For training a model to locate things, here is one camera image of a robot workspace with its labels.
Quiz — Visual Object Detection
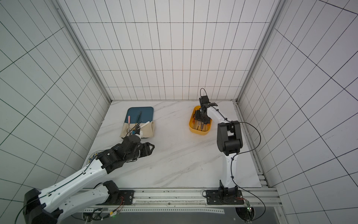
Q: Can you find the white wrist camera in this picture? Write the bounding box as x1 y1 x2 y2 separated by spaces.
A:
132 129 143 139
199 95 210 107

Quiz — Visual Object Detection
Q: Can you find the beige linen cloth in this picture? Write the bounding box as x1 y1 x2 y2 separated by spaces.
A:
120 121 155 138

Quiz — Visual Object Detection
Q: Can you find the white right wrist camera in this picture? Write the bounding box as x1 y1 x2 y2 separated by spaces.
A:
199 95 210 107

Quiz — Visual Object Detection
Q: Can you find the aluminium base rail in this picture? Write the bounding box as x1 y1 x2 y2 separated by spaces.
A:
69 173 282 215

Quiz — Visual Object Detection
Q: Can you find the blue yellow patterned plate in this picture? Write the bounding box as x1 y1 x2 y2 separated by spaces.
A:
86 150 103 165

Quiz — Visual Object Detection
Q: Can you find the black slim utensil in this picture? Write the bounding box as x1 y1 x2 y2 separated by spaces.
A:
136 111 142 124

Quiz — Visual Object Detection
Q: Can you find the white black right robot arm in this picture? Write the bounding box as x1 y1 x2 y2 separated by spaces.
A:
194 100 245 205

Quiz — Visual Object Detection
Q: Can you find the pink handled spoon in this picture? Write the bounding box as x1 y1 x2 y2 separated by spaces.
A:
127 116 131 134

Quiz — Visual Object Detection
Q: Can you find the white handled utensil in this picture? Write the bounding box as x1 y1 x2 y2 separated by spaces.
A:
132 121 150 132

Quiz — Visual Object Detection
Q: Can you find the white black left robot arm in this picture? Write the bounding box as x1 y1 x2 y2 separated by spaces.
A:
21 135 155 224

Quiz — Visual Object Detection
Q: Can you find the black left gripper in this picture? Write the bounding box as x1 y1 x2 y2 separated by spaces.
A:
125 142 154 162

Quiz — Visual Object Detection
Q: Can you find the yellow plastic storage box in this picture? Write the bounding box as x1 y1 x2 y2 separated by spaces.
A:
188 105 212 135

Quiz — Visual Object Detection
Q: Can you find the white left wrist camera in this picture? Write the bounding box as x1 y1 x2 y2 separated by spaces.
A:
132 129 143 139

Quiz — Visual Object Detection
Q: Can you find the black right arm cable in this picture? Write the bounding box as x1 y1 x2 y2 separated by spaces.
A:
230 121 266 222

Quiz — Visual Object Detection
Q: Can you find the teal plastic tray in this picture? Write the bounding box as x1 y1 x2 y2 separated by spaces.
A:
125 106 154 124

